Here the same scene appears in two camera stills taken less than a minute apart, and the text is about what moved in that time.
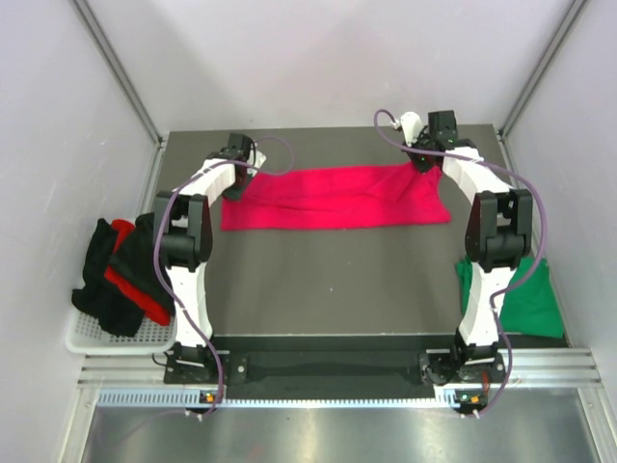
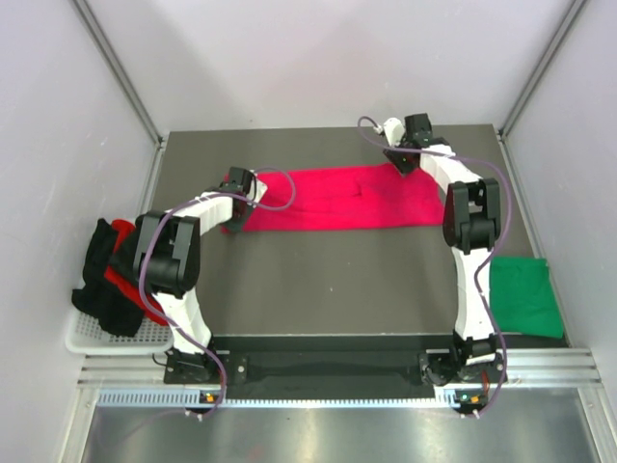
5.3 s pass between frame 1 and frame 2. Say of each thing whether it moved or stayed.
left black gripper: moved
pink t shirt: stayed
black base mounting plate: stayed
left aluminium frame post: stayed
